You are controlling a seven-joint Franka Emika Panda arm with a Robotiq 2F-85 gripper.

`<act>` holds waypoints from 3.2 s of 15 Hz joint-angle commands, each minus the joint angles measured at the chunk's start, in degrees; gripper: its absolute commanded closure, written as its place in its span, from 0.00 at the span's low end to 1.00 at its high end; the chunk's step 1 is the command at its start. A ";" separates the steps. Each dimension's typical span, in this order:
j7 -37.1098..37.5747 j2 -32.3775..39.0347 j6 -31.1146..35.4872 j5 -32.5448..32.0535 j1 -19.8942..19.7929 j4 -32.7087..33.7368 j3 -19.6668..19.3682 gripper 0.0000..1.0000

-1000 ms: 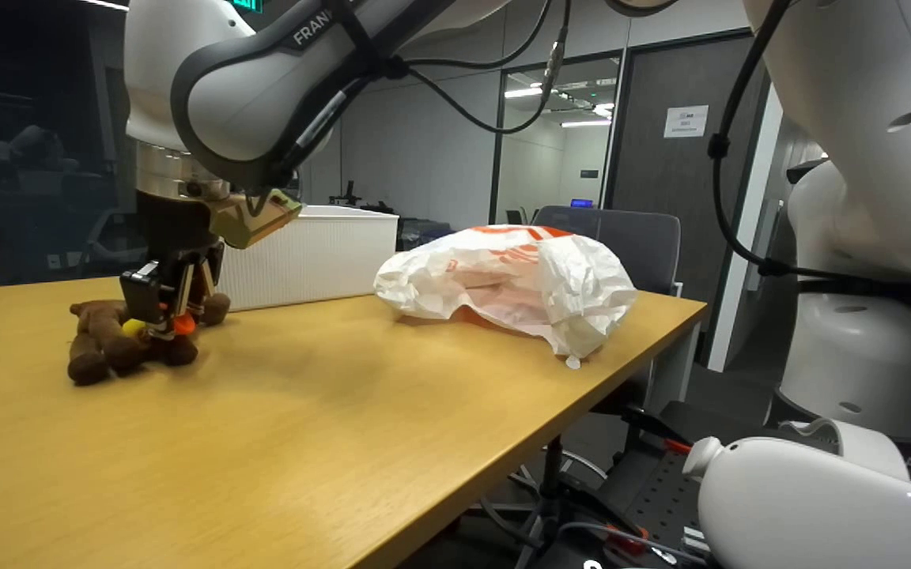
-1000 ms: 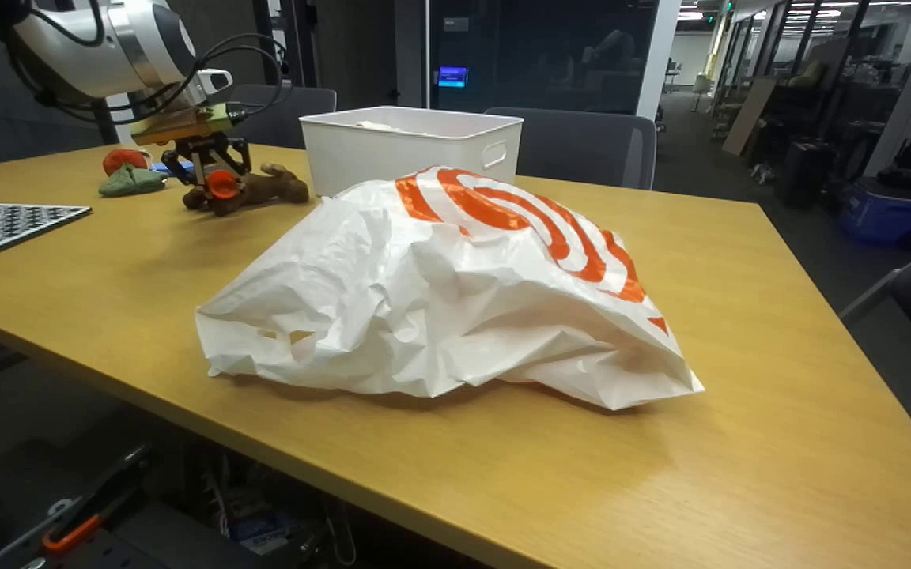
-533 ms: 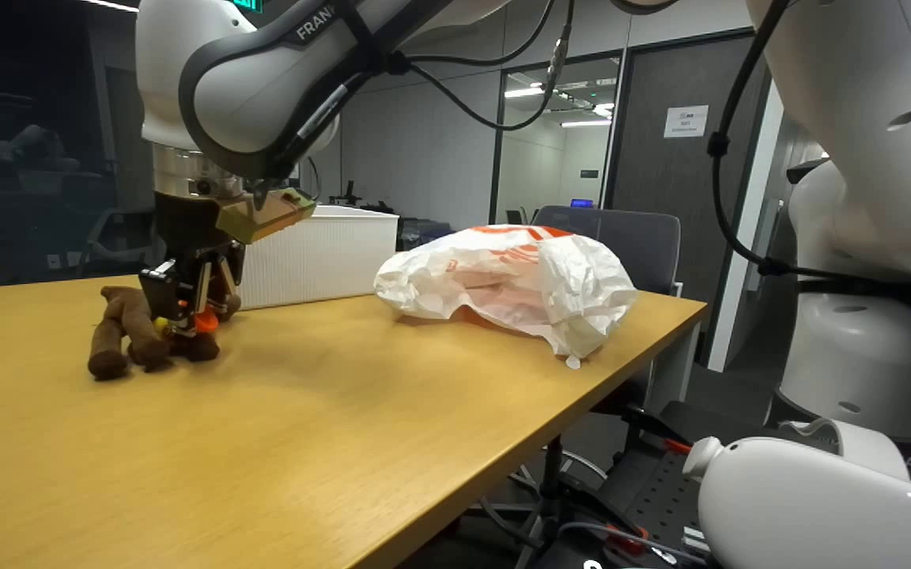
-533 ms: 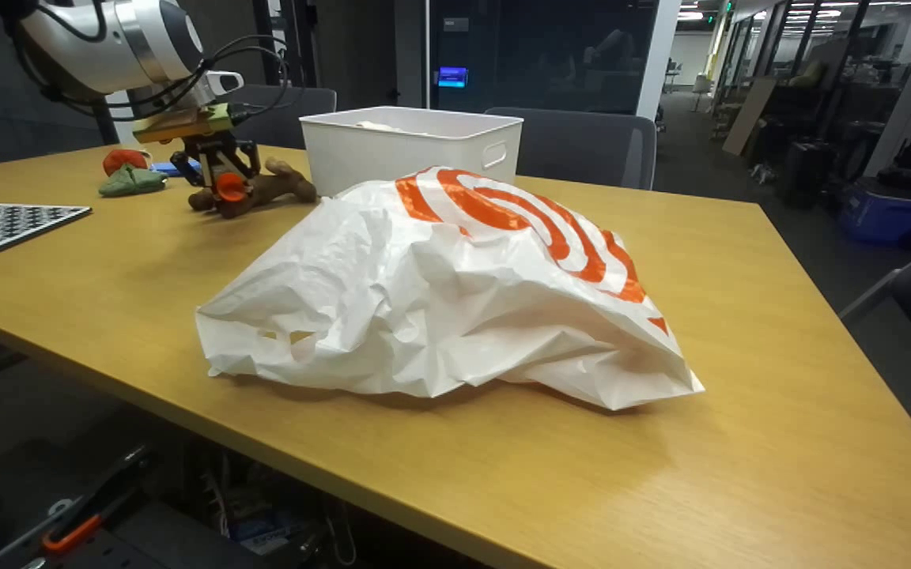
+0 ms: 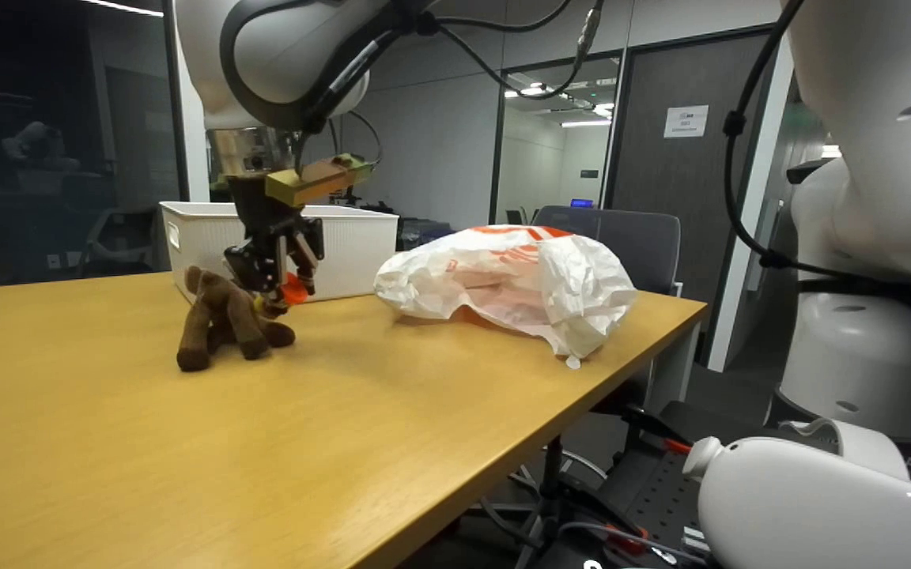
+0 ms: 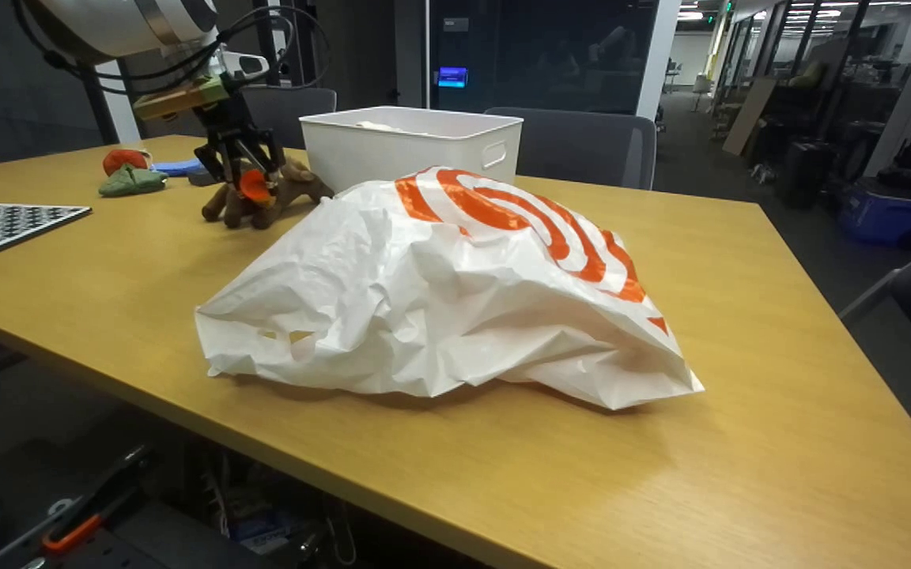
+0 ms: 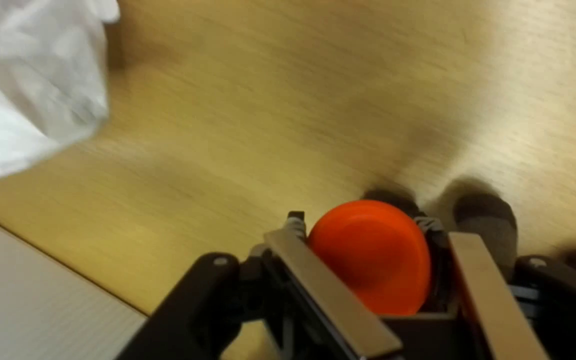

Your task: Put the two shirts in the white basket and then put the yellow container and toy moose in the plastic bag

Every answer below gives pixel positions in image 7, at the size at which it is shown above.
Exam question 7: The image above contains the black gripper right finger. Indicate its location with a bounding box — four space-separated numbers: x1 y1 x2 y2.
413 217 576 360

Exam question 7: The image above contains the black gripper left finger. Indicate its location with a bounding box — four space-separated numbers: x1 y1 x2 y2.
116 210 404 360

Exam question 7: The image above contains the white orange plastic bag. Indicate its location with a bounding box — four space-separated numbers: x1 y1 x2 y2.
0 0 121 186

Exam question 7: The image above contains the white plastic basket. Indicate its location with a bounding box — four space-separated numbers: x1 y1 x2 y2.
0 208 151 360

